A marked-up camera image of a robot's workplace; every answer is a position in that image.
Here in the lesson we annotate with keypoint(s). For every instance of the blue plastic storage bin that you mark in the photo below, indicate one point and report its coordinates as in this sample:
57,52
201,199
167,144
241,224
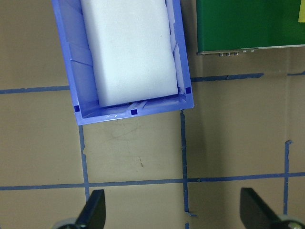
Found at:
71,71

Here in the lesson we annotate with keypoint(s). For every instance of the white foam pad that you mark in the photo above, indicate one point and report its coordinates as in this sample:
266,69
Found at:
131,52

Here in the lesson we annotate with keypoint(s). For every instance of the yellow foam block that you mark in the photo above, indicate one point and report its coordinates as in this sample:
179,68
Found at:
302,10

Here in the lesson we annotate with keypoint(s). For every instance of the green conveyor belt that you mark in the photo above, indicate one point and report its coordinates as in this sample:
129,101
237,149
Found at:
245,26

